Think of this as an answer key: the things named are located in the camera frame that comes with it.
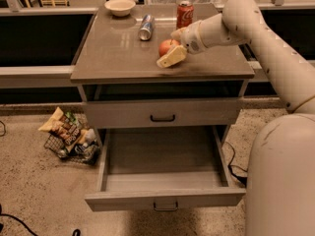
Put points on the grey drawer cabinet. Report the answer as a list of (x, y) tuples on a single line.
[(116, 65)]

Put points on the red apple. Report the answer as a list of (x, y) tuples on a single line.
[(166, 45)]

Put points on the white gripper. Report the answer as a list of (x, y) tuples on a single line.
[(191, 36)]

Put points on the open lower grey drawer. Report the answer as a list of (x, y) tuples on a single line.
[(163, 169)]

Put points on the red cola can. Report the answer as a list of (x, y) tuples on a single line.
[(185, 10)]

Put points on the closed upper grey drawer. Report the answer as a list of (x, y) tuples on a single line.
[(162, 113)]

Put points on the chip bag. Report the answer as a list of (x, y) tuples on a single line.
[(60, 126)]

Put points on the blue silver soda can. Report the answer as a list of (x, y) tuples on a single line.
[(146, 28)]

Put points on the wire basket of snacks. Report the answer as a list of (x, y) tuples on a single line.
[(85, 150)]

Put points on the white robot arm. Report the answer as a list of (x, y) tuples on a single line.
[(280, 190)]

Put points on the white bowl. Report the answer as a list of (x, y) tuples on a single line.
[(120, 8)]

